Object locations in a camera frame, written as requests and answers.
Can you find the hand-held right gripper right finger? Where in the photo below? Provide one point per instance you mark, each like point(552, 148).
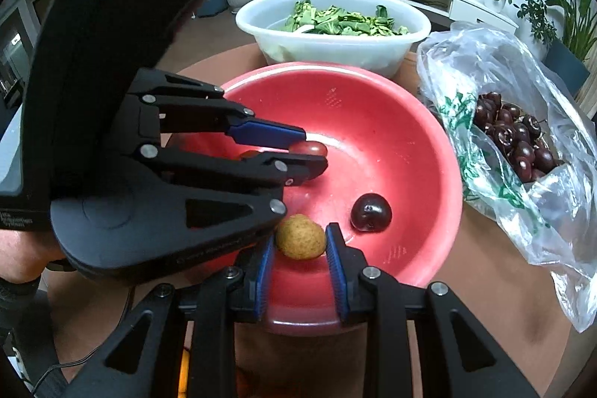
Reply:
point(333, 276)

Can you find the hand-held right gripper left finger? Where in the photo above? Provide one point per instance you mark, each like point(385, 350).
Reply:
point(267, 276)

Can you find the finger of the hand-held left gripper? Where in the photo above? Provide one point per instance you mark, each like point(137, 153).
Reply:
point(298, 167)
point(268, 132)

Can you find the tan longan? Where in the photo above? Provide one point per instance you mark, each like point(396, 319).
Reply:
point(301, 242)

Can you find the red plastic bowl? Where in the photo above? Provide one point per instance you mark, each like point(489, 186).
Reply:
point(396, 155)

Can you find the clear plastic bag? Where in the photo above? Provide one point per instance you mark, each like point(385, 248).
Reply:
point(550, 239)

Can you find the person's left hand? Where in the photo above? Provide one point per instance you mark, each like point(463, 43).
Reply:
point(21, 257)

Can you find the white plastic basin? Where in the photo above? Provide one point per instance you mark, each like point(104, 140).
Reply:
point(326, 48)

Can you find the green leafy vegetables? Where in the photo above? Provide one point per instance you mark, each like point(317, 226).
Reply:
point(336, 22)

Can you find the pile of dark cherries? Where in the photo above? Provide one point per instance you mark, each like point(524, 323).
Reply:
point(517, 137)

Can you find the bushy plant in white pot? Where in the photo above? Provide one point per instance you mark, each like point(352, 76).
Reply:
point(536, 22)

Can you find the large-leaf plant in blue pot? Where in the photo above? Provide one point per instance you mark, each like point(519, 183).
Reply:
point(566, 67)

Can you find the beige curtain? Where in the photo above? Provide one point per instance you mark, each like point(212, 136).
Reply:
point(590, 97)

